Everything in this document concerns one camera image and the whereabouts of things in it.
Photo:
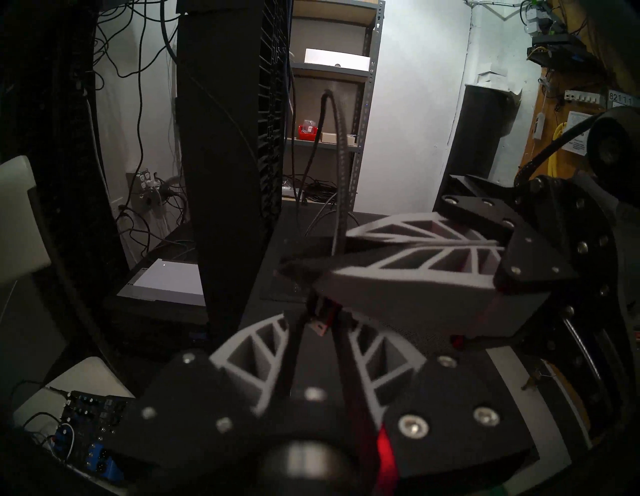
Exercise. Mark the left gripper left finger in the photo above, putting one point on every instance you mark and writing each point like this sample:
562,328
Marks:
200,400

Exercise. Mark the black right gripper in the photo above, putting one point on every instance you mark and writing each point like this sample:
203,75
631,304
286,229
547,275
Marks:
590,300

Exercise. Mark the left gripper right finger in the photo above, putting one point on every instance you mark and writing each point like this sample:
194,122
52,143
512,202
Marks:
440,415

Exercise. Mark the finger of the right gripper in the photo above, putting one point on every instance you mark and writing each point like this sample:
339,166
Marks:
425,295

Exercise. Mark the black workstation tower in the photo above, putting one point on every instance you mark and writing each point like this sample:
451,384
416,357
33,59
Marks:
295,240

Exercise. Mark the tall black cylinder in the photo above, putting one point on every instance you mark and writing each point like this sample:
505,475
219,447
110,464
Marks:
475,150

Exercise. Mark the black blue audio mixer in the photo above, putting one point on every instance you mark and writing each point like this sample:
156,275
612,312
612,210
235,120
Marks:
95,415

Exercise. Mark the black UPS with white lid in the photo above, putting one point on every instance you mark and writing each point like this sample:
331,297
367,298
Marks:
170,280

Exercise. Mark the white printed paper label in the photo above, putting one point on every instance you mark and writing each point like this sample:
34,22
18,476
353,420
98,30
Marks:
577,145

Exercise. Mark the small white boxes stack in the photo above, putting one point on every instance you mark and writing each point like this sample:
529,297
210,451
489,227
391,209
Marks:
492,80

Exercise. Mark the flat tan box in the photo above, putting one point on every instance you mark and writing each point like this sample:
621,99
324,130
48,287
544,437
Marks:
350,139

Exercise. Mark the grey metal shelf unit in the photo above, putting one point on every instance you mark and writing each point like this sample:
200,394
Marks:
370,100

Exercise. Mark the white patch panel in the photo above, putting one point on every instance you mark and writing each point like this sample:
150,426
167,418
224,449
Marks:
585,96

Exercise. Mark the small red parts bin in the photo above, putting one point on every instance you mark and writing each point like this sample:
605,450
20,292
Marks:
307,132

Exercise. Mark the black network device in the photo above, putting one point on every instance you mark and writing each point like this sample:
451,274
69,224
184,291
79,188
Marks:
560,50

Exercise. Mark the flat white box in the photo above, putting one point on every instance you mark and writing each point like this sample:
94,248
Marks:
337,59

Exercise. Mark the black server rack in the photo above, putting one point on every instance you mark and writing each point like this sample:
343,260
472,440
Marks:
225,150

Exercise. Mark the grey wall conduit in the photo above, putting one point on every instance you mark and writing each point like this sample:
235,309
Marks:
490,3

